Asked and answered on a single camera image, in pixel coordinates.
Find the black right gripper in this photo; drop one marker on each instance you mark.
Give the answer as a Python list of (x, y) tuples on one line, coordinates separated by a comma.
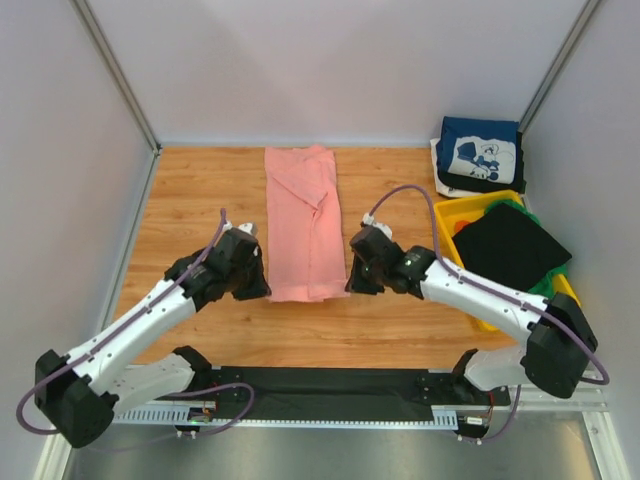
[(356, 285)]

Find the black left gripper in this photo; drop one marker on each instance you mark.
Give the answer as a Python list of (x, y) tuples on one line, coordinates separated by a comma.
[(260, 288)]

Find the pink t shirt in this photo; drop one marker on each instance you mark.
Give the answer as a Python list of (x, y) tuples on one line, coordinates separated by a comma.
[(306, 257)]

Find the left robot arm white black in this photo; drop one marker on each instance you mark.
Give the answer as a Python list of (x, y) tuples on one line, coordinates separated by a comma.
[(82, 391)]

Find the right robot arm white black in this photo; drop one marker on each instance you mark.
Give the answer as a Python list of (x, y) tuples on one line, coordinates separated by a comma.
[(555, 343)]

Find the black folded shirt in stack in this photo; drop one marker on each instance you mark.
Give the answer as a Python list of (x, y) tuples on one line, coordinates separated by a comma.
[(481, 165)]

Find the yellow plastic bin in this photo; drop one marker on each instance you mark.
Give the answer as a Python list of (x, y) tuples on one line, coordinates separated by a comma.
[(448, 212)]

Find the orange cloth in bin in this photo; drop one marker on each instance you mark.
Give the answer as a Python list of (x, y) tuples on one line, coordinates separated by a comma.
[(460, 225)]

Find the white folded t shirt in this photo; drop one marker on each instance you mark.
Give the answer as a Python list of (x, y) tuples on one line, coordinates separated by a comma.
[(440, 187)]

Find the black folded t shirt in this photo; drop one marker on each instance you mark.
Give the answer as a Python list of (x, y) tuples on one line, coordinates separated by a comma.
[(480, 246)]

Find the navy printed folded t shirt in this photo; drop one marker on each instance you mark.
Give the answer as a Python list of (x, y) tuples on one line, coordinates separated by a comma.
[(486, 129)]

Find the green t shirt in bin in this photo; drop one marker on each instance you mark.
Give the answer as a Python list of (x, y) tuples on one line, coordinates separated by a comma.
[(533, 256)]

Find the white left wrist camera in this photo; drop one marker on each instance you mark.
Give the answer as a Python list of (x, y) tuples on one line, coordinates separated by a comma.
[(249, 228)]

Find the aluminium corner post left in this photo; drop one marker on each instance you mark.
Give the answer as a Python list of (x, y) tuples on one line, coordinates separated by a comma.
[(96, 33)]

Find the aluminium corner post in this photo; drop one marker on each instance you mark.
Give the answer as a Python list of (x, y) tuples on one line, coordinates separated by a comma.
[(96, 33), (568, 46)]

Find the aluminium corner post right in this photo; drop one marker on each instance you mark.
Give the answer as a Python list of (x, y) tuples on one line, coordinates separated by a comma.
[(568, 46)]

